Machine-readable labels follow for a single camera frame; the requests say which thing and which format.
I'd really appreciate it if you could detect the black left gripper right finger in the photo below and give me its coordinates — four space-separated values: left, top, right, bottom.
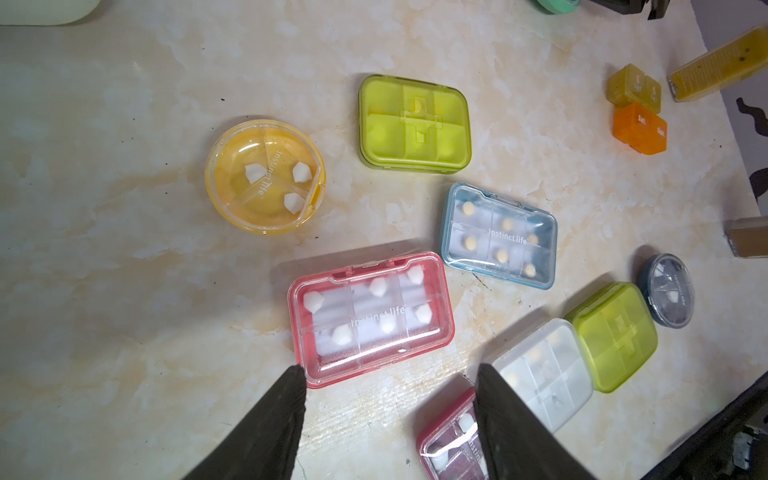
474 363 593 479

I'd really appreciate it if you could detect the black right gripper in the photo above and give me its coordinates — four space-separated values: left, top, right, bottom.
592 0 670 20

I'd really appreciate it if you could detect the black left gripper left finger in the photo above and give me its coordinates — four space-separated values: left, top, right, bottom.
186 365 307 479

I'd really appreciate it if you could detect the magenta small pillbox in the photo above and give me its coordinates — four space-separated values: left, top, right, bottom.
417 386 489 480

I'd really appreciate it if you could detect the clear white pillbox front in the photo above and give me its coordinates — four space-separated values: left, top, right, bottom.
491 318 593 433

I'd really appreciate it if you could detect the yellow small pillbox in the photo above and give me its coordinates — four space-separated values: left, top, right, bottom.
606 64 662 114

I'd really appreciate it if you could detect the green round pillbox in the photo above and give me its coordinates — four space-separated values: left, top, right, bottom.
536 0 581 15

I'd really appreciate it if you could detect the orange small pillbox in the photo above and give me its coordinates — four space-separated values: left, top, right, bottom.
612 102 668 155

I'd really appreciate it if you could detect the red rectangular pillbox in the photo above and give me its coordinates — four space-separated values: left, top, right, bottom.
287 251 456 389

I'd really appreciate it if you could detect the green lid white pillbox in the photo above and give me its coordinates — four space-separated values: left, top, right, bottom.
565 282 658 393

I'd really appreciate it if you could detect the blue rectangular pillbox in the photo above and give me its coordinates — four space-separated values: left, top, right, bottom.
440 182 558 290

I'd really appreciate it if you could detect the dark round pillbox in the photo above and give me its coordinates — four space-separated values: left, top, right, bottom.
637 253 695 329

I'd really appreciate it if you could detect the yellow round pillbox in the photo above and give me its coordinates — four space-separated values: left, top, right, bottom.
205 119 326 235

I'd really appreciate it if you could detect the olive lid pillbox back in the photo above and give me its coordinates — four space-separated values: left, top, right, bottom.
358 74 472 174

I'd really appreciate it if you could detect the yellow bottle black cap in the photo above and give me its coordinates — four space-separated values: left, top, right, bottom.
667 24 767 103

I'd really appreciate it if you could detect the brown bottle black cap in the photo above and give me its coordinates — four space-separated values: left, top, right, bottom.
725 217 768 259

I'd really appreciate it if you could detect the mint green toaster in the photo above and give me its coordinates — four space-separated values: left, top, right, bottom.
0 0 101 26

